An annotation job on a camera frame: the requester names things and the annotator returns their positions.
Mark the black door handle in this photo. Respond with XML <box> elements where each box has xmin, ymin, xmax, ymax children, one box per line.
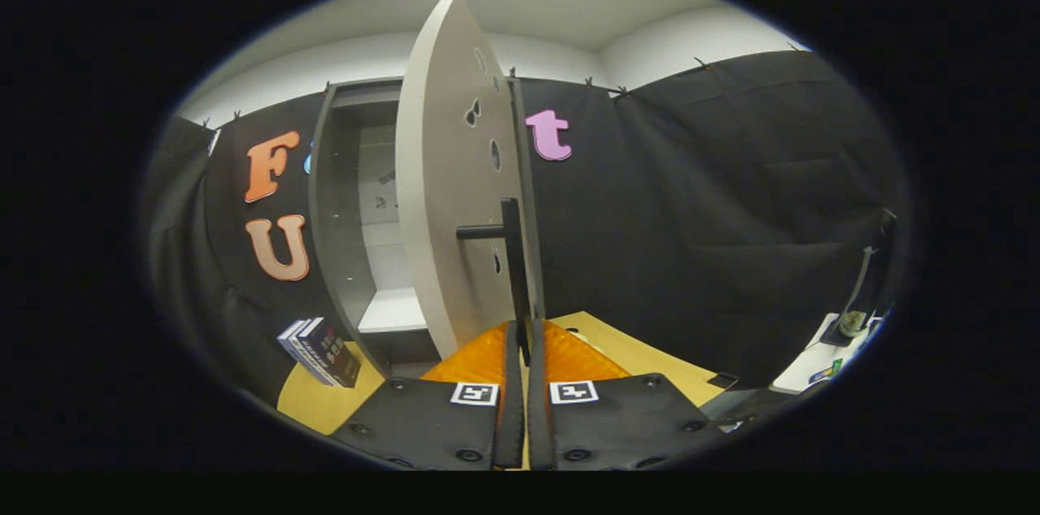
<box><xmin>456</xmin><ymin>198</ymin><xmax>533</xmax><ymax>366</ymax></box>

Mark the light blue book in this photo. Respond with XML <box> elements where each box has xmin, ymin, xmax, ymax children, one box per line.
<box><xmin>277</xmin><ymin>320</ymin><xmax>334</xmax><ymax>386</ymax></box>

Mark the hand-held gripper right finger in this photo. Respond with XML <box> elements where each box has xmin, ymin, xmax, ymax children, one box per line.
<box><xmin>528</xmin><ymin>318</ymin><xmax>728</xmax><ymax>471</ymax></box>

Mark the white cabinet door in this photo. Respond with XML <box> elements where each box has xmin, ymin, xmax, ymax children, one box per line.
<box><xmin>396</xmin><ymin>0</ymin><xmax>544</xmax><ymax>360</ymax></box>

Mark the black backdrop cloth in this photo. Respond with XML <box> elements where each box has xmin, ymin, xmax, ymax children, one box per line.
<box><xmin>142</xmin><ymin>50</ymin><xmax>911</xmax><ymax>418</ymax></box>

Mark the dark blue book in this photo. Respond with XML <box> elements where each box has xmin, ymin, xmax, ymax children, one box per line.
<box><xmin>297</xmin><ymin>317</ymin><xmax>362</xmax><ymax>388</ymax></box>

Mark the white cabinet shelf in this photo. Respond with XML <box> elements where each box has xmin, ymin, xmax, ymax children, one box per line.
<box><xmin>357</xmin><ymin>288</ymin><xmax>429</xmax><ymax>335</ymax></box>

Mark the grey cabinet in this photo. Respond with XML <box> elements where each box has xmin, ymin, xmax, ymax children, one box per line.
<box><xmin>309</xmin><ymin>76</ymin><xmax>545</xmax><ymax>378</ymax></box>

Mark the white side table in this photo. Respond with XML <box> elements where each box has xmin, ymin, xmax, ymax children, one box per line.
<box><xmin>770</xmin><ymin>312</ymin><xmax>882</xmax><ymax>396</ymax></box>

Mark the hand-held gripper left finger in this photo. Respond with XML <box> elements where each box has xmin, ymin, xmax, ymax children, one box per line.
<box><xmin>329</xmin><ymin>320</ymin><xmax>527</xmax><ymax>471</ymax></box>

